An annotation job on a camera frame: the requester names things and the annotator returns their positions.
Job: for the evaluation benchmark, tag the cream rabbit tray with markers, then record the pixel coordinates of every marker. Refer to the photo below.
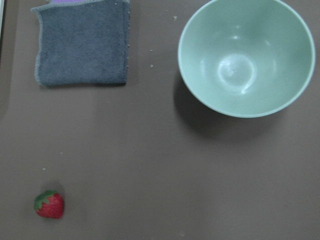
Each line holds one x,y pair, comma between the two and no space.
2,5

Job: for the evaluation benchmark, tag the green bowl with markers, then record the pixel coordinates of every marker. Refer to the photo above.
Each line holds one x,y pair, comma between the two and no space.
246,58

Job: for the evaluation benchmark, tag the red strawberry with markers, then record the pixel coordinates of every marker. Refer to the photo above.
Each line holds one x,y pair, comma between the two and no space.
49,204

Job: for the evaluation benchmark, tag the grey folded cloth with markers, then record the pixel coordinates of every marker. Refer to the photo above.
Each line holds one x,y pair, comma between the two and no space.
82,42

